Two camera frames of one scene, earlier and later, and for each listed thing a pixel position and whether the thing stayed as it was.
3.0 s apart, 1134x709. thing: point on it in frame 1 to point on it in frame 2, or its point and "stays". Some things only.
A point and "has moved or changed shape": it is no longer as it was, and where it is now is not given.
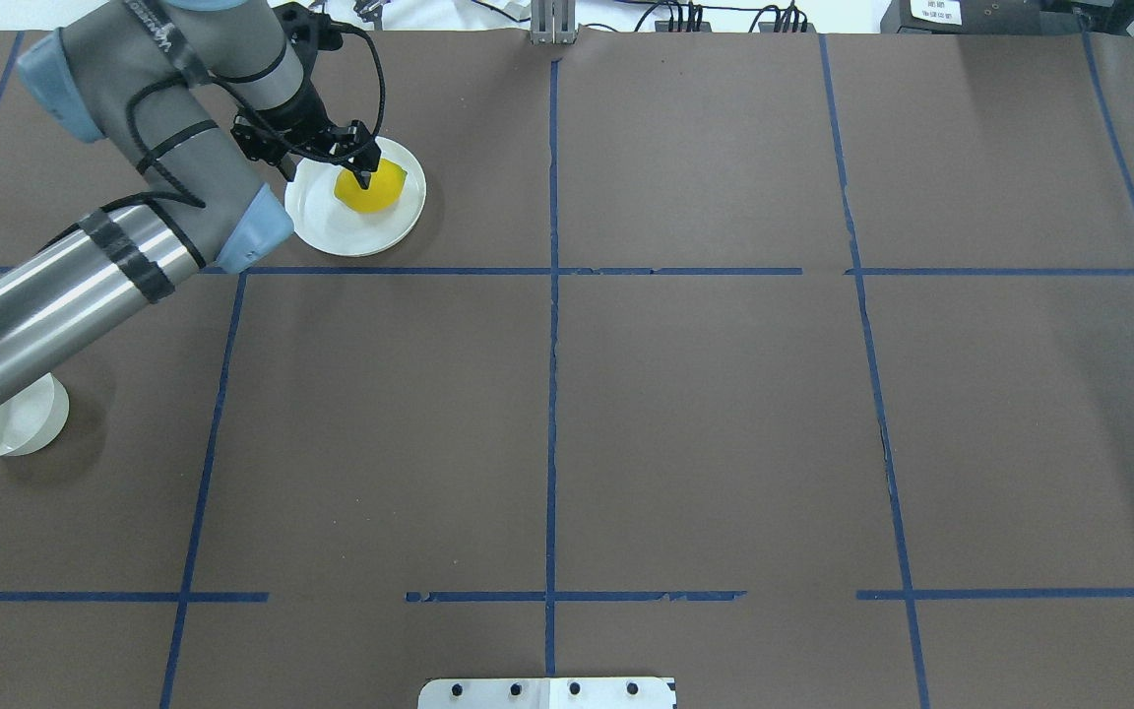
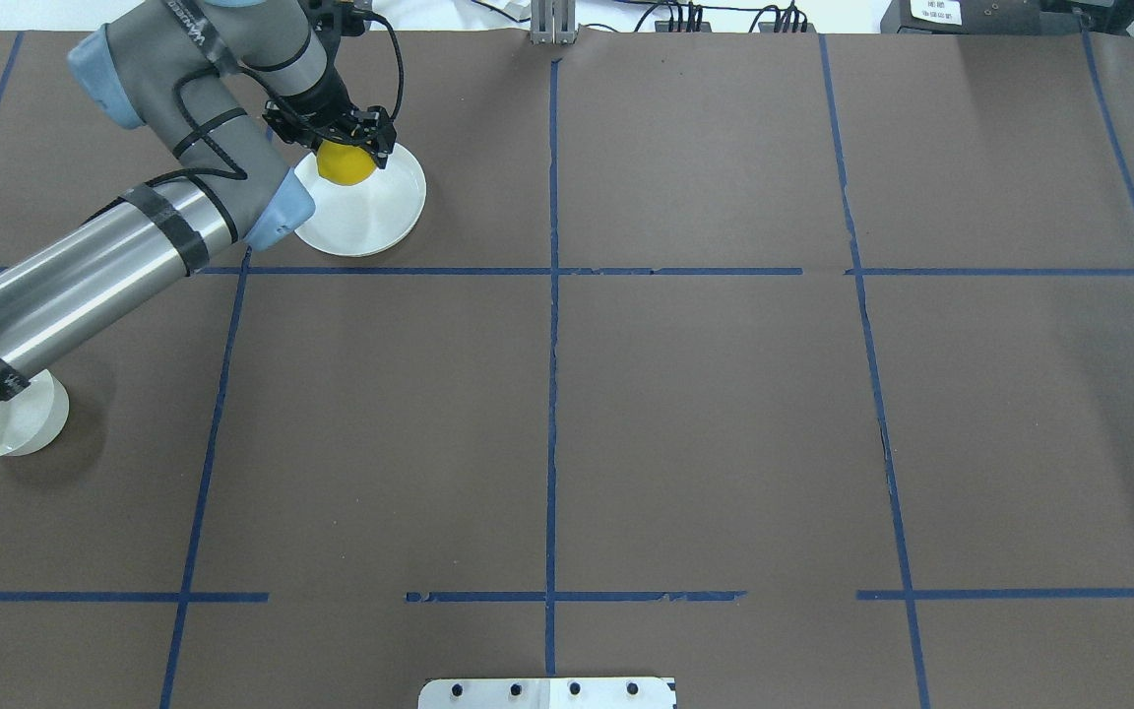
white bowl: [26, 427] stays
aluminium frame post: [553, 22] stays
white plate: [322, 223] stays
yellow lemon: [385, 185] has moved or changed shape
